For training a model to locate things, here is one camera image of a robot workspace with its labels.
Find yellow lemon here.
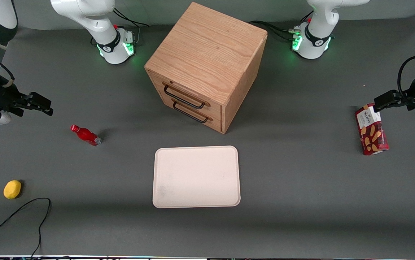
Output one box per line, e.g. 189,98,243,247
3,180,22,200

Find black right arm base cables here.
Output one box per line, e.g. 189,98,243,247
113,8,150,46

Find wooden drawer front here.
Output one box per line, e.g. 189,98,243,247
148,71,223,120
156,92,223,133

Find wooden drawer cabinet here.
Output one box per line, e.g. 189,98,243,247
144,2,268,135

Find black arm base cables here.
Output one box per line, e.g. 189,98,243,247
249,13,313,41
113,8,150,46

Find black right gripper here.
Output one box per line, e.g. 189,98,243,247
0,83,54,117

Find thin black table cable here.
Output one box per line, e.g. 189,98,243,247
0,198,52,259

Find red tartan shortbread box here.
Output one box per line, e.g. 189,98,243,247
355,103,389,156

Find cream rectangular tray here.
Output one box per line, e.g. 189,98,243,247
152,146,241,209

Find black left arm base cables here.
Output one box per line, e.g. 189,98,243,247
249,13,313,41

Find black drawer handle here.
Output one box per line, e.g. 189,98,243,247
171,98,214,124
162,82,211,110

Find red plastic bottle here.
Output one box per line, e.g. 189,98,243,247
70,125,102,147

